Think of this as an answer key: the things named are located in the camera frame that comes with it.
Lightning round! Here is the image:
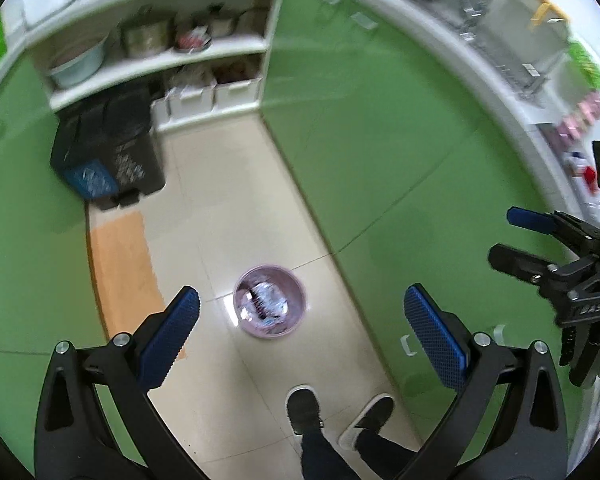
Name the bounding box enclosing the orange floor mat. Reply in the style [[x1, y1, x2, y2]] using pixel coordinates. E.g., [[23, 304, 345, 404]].
[[88, 211, 181, 338]]

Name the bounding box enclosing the steel cooking pot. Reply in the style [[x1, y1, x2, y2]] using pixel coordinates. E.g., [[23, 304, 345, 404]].
[[119, 6, 175, 58]]

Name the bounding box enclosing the pink stacked bear container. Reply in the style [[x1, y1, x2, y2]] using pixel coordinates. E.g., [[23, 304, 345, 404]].
[[556, 90, 600, 150]]

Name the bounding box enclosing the left black shoe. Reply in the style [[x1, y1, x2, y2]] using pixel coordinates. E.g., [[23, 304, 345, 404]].
[[285, 385, 324, 437]]

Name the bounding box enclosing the light blue basin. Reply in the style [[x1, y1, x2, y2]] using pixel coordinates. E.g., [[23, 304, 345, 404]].
[[46, 36, 108, 89]]

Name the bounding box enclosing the red wrapper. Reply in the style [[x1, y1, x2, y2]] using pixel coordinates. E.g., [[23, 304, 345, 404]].
[[582, 166, 600, 195]]

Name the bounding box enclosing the white storage bin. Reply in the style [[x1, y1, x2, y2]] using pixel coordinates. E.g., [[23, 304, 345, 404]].
[[166, 78, 215, 120], [212, 63, 262, 110]]

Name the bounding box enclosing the green plastic basket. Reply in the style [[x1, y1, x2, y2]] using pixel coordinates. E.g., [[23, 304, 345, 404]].
[[568, 40, 600, 90]]

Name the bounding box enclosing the yellow hanging scrubber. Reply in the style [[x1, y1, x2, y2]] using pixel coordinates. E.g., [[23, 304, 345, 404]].
[[529, 0, 569, 29]]

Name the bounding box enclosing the stainless steel double sink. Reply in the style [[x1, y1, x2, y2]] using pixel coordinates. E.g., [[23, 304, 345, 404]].
[[430, 0, 570, 100]]

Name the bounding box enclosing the black dual pedal trash bin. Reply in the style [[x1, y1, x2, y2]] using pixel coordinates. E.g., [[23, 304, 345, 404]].
[[50, 82, 166, 210]]

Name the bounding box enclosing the pink round waste basket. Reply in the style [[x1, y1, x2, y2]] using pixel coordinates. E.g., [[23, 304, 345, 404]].
[[233, 264, 308, 339]]

